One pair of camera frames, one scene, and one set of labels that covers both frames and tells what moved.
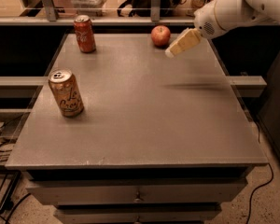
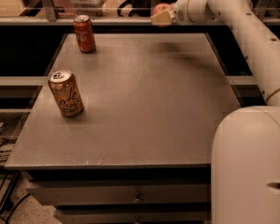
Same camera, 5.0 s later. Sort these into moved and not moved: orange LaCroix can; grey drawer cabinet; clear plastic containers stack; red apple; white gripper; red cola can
Moved: white gripper; red apple
Not moved: orange LaCroix can; red cola can; clear plastic containers stack; grey drawer cabinet
